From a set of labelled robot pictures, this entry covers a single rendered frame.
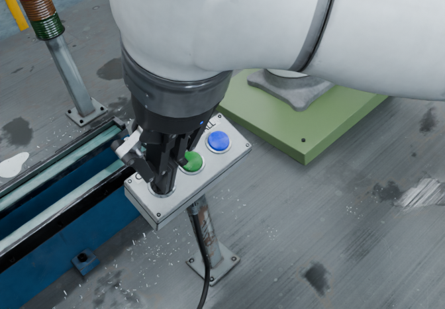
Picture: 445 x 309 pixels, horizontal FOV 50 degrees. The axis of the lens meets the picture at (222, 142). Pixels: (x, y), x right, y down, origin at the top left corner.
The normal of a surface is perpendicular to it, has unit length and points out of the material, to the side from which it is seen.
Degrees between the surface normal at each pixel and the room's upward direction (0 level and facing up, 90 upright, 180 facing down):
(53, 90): 0
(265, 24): 98
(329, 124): 2
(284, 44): 104
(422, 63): 94
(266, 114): 2
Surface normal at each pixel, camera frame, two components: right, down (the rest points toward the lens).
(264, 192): -0.15, -0.71
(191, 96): 0.22, 0.88
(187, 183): 0.16, -0.45
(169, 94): -0.13, 0.87
